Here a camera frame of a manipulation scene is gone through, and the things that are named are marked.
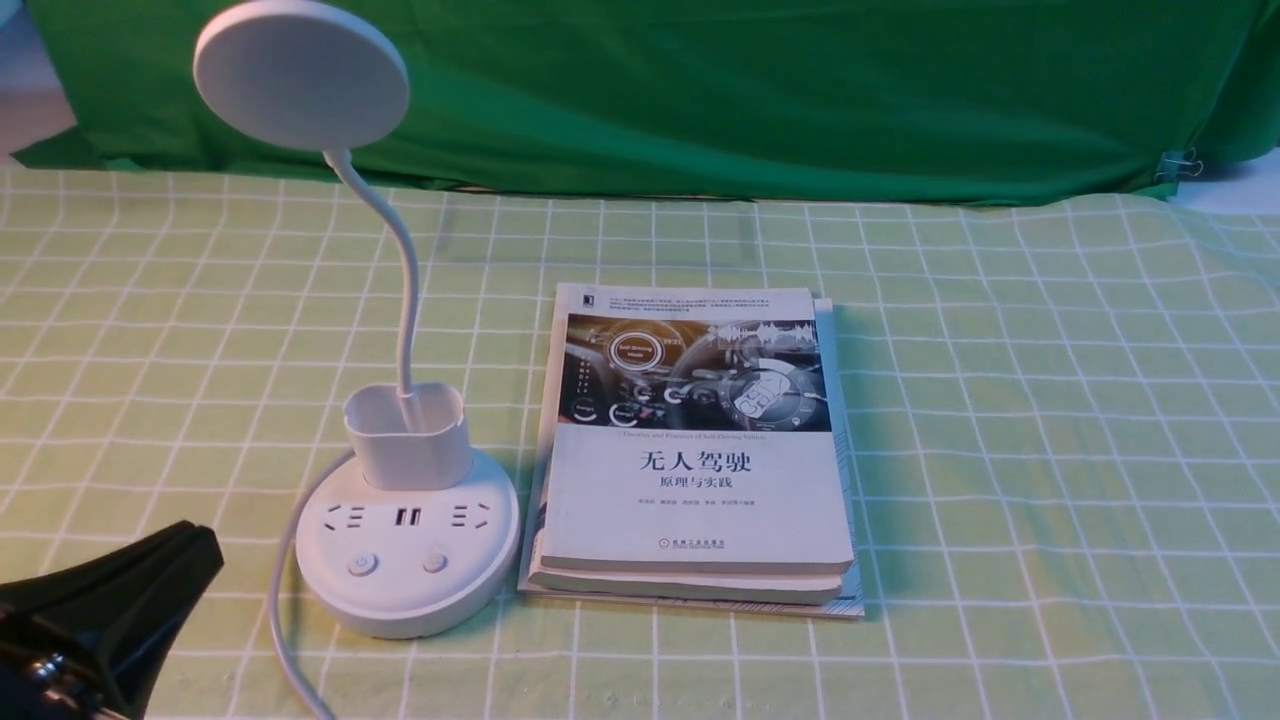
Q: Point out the thin bottom book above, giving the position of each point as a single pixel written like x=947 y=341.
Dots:
x=850 y=560

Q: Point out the metal binder clip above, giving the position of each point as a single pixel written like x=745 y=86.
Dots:
x=1178 y=165

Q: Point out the green backdrop cloth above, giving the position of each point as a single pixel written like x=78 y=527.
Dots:
x=1014 y=103

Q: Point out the green checked tablecloth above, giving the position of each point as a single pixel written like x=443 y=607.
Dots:
x=1064 y=424

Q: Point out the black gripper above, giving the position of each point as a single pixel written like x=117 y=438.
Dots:
x=88 y=642

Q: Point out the white desk lamp with sockets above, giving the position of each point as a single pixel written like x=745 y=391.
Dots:
x=415 y=532

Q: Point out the grey top book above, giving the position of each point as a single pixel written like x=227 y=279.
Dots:
x=690 y=480

